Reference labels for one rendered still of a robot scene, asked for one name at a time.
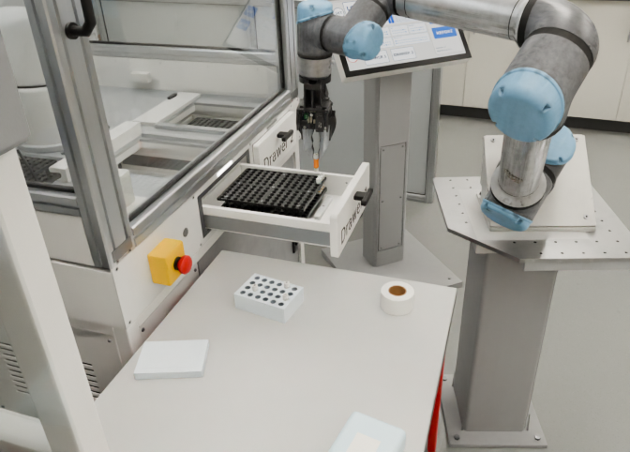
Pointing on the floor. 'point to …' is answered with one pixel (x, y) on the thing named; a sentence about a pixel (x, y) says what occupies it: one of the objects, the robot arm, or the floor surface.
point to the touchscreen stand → (389, 193)
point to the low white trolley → (287, 366)
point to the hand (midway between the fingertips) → (316, 152)
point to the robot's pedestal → (498, 343)
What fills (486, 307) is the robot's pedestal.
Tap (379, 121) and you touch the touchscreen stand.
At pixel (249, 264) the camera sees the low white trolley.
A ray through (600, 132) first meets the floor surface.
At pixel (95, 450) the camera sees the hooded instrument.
